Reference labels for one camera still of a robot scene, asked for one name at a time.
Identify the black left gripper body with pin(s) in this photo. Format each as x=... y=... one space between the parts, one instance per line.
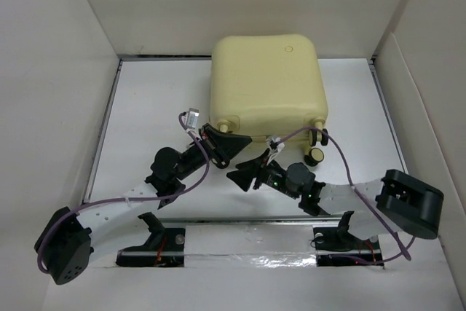
x=195 y=156

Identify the metal base rail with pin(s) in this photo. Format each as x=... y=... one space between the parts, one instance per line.
x=259 y=245

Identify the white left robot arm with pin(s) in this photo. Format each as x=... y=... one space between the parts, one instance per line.
x=65 y=246

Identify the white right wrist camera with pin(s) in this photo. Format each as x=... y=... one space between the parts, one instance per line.
x=275 y=145

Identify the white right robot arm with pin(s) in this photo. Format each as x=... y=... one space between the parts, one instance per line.
x=396 y=202

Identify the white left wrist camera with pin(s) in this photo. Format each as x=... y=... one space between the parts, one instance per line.
x=190 y=119

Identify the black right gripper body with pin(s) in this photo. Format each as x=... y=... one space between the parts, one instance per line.
x=274 y=177

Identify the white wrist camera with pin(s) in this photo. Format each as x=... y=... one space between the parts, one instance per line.
x=275 y=145
x=190 y=119

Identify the yellow suitcase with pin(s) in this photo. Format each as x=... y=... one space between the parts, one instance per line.
x=264 y=86

